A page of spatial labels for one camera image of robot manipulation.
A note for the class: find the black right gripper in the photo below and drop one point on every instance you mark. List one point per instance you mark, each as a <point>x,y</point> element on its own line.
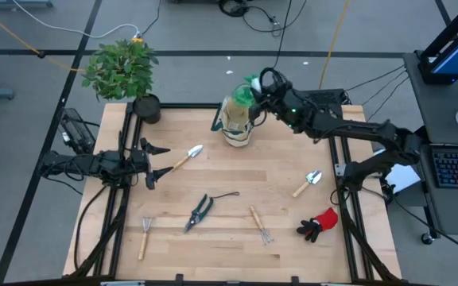
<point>278,99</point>

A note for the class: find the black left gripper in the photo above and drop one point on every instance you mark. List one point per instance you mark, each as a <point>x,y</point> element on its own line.
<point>139,163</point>

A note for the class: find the green white spray bottle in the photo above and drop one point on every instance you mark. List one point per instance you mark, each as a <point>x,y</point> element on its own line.
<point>243,95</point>

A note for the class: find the red black garden glove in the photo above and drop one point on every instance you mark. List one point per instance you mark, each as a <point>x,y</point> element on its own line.
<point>326,218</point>

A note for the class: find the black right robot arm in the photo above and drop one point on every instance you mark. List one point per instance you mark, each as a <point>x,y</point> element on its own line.
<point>356,129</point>

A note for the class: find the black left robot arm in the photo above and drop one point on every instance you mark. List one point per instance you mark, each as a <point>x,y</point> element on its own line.
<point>90,165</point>

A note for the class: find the beige green canvas garden bag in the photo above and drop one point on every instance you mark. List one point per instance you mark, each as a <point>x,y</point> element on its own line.
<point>235,133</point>

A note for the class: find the black power supply box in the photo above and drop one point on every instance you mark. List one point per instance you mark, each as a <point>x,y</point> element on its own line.
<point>324,97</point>
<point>76,133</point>

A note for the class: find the green potted plant black pot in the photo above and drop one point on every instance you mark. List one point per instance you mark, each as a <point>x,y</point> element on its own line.
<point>121,71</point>

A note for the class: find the white paper sheet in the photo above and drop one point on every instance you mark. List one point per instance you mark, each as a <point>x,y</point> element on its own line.
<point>402,176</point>

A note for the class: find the grey side table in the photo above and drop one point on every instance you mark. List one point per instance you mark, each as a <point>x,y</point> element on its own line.
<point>435,103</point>

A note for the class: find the grey laptop backlit keyboard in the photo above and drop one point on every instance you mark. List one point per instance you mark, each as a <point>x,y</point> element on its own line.
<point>457,168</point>

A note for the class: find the black caster wheel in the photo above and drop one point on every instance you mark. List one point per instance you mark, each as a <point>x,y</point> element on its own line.
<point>428,238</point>

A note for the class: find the black aluminium table frame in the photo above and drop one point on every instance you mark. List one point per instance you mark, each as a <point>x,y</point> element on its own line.
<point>189,106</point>

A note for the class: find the silver aluminium bracket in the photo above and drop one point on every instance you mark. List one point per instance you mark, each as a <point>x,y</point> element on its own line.
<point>339,170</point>
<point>336,284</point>
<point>121,283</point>

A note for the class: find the black plastic frame clip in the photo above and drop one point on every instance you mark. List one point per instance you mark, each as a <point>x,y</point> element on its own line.
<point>179,279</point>
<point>294,280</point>

